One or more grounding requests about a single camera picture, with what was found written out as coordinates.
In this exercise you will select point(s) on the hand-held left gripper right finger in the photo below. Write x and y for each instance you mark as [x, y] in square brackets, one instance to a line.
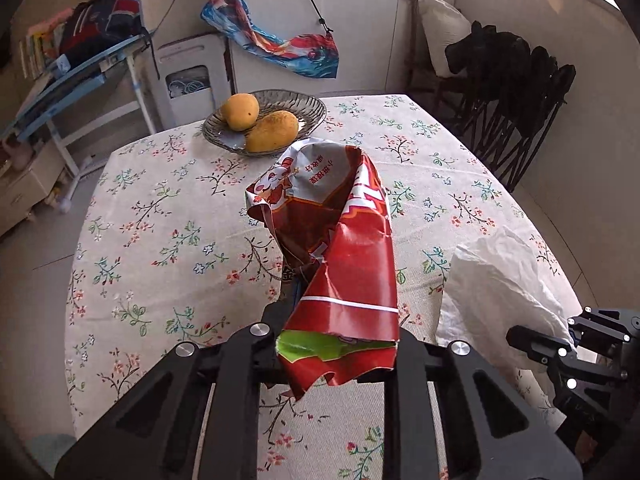
[410, 360]

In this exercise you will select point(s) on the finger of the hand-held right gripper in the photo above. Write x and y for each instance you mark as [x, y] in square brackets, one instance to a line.
[605, 327]
[537, 344]

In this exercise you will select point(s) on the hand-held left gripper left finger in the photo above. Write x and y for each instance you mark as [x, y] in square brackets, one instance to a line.
[270, 332]

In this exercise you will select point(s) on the white plastic bag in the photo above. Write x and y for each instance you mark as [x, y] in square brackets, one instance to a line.
[495, 285]

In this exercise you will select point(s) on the red snack bag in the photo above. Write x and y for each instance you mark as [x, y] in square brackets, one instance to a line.
[350, 260]

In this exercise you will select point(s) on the person's dark clothing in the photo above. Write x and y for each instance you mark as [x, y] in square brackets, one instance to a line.
[615, 455]

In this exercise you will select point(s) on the floral tablecloth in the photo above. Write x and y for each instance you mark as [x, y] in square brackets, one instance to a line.
[175, 240]

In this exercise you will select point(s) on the yellow mango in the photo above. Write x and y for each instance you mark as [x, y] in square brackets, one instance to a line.
[240, 111]
[272, 132]

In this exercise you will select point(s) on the black folding chairs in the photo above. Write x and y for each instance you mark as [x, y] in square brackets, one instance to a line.
[520, 125]

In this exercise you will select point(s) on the grey fruit bowl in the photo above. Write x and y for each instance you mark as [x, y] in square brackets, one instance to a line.
[305, 110]

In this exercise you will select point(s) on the pale teal stool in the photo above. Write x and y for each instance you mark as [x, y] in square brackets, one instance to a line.
[50, 447]

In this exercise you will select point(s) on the cream television stand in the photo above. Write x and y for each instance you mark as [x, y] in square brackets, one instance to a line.
[25, 190]

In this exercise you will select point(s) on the white air purifier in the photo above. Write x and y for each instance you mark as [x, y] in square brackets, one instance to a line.
[185, 55]

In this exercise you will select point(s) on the black cloth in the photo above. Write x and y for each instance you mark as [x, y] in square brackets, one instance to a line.
[490, 50]

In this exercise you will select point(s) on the pink kettle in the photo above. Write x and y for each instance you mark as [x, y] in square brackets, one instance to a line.
[17, 157]

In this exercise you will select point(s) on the blue tilting study desk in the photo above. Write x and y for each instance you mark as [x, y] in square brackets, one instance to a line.
[75, 75]

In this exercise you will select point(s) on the wooden chair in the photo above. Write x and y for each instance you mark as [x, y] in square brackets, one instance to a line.
[415, 35]

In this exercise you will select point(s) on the white sack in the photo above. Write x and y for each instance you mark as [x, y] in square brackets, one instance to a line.
[445, 30]

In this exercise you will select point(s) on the white cabinet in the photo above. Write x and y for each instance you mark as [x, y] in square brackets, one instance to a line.
[370, 20]

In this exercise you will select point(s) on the dark blue red backpack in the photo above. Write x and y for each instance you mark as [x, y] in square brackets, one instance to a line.
[100, 15]

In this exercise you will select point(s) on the row of books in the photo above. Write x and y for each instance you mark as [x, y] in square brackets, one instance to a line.
[40, 45]

